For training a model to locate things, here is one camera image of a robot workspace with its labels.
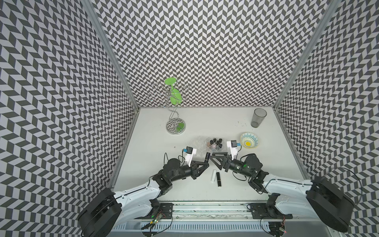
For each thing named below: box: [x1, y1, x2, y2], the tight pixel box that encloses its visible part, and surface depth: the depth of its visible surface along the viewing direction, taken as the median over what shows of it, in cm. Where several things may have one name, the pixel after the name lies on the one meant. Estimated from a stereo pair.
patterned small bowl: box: [239, 132, 260, 149], surface depth 98 cm
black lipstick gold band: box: [216, 172, 222, 188], surface depth 84 cm
